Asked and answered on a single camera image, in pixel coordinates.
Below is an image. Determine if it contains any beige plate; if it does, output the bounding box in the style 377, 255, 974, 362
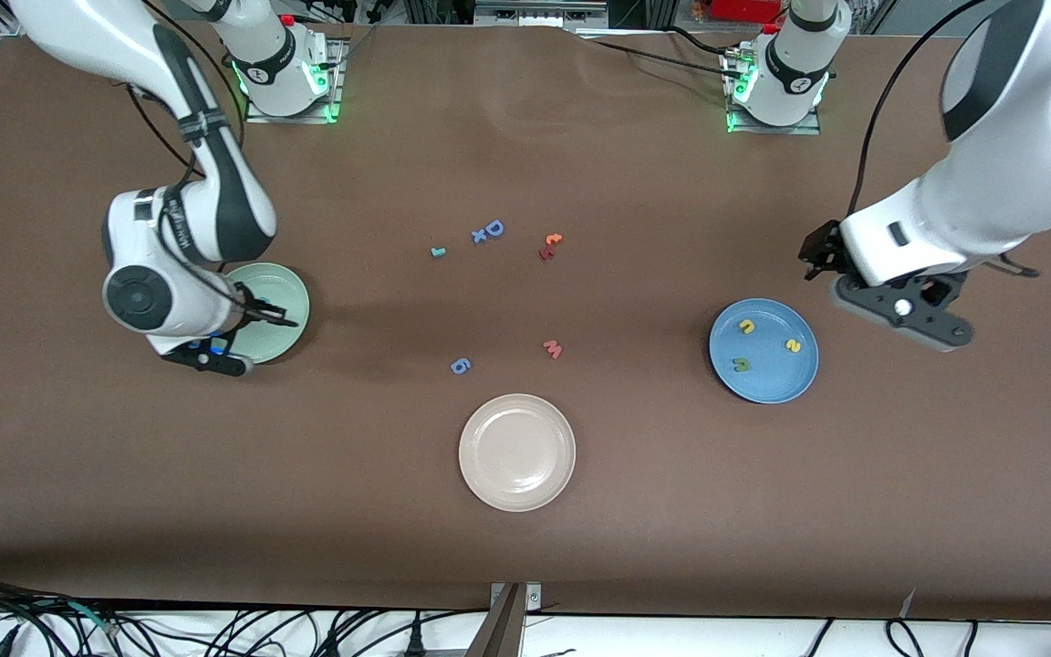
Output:
458, 393, 577, 513

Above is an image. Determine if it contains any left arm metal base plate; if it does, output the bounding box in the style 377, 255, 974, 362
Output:
722, 46, 823, 136

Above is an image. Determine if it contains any grey metal rail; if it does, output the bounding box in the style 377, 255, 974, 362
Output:
475, 0, 609, 28

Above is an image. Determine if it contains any blue plate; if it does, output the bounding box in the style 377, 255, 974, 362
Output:
708, 298, 820, 405

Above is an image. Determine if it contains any long black table cable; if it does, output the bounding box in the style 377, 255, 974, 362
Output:
571, 29, 745, 83

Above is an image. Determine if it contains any brown table cover mat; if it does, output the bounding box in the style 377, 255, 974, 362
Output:
0, 18, 1051, 623

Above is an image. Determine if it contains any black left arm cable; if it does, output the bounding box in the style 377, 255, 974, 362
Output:
849, 0, 1042, 279

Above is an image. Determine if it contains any black looped floor cable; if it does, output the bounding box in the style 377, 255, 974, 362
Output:
886, 619, 926, 657

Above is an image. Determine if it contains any teal floor cable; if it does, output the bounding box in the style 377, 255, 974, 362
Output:
65, 598, 120, 637

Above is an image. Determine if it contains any pale green plate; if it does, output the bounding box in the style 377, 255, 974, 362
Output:
220, 263, 311, 364

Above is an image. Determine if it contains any short black table cable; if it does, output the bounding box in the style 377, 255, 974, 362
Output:
667, 26, 734, 56

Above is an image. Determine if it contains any aluminium profile with bracket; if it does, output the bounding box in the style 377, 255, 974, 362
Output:
466, 582, 543, 657

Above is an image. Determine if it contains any red box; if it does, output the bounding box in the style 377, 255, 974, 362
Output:
713, 0, 782, 24

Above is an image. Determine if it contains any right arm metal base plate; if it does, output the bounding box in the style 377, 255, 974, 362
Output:
243, 36, 350, 124

